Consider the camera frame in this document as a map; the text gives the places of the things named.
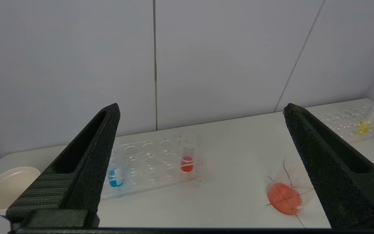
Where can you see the blue white paper cup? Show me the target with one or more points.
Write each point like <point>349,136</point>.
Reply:
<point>8,188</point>

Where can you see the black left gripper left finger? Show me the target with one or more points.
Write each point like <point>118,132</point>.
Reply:
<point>86,162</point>

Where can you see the yellow pigment test tube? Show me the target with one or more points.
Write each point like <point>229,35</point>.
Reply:
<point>364,127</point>

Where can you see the clear acrylic test tube rack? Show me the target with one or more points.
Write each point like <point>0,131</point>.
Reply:
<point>151,162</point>
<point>339,122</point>

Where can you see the clear glass beaker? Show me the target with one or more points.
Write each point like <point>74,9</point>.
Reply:
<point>284,198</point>

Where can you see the blue pigment test tube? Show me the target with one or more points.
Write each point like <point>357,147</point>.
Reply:
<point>116,178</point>

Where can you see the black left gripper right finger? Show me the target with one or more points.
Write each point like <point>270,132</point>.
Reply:
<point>342,175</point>

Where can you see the orange pigment test tube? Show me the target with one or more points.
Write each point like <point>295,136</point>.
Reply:
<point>187,164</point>

